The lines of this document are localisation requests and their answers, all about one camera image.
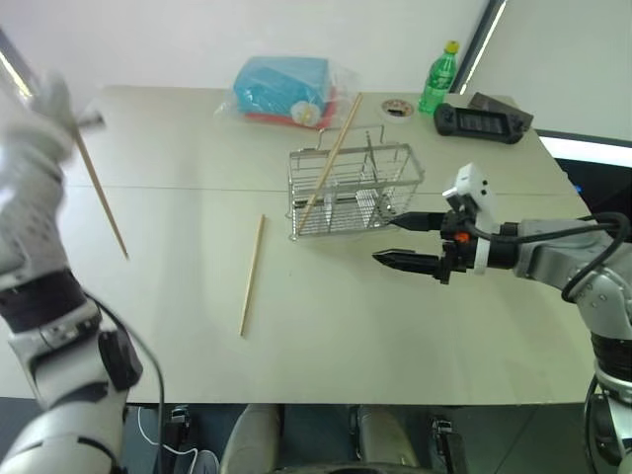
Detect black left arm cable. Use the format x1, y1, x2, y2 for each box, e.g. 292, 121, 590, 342
83, 290, 167, 474

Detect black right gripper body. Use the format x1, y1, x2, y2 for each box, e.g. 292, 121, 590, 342
433, 208, 479, 286

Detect white tape roll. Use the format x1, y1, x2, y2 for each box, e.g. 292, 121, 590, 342
379, 97, 415, 123

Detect black table leg bracket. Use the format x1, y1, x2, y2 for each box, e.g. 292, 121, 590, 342
165, 404, 195, 453
428, 414, 468, 474

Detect dark brown box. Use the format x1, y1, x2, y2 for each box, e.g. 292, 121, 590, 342
467, 91, 535, 130

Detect black handheld controller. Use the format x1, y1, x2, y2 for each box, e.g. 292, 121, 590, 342
433, 104, 527, 145

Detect white floor cable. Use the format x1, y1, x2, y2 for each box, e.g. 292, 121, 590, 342
136, 406, 219, 474

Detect wooden chopstick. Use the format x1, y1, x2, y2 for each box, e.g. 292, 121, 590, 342
296, 91, 364, 234
72, 125, 130, 262
239, 213, 267, 338

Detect grey rounded shape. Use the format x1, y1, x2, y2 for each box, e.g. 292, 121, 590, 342
355, 404, 422, 474
218, 404, 286, 474

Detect black diagonal frame bar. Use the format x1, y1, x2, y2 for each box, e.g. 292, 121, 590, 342
0, 27, 43, 108
452, 0, 510, 96

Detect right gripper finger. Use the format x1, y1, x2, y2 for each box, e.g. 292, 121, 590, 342
390, 211, 446, 232
371, 249, 441, 278

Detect clear plastic bag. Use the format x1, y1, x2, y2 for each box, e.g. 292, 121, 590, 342
212, 55, 359, 133

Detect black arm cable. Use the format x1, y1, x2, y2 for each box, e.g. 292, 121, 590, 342
83, 290, 167, 474
463, 211, 624, 303

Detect metal wire basket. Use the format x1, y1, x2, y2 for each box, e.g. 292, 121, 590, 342
284, 123, 427, 242

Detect blue package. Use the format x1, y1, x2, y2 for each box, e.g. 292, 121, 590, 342
231, 55, 331, 119

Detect green plastic bottle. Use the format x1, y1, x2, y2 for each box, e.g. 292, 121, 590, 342
418, 39, 461, 116

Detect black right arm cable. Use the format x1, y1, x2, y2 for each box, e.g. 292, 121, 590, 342
463, 211, 624, 303

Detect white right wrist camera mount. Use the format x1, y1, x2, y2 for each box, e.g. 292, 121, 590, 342
441, 162, 499, 276

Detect dark monitor screen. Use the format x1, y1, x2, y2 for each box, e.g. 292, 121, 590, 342
535, 126, 632, 213

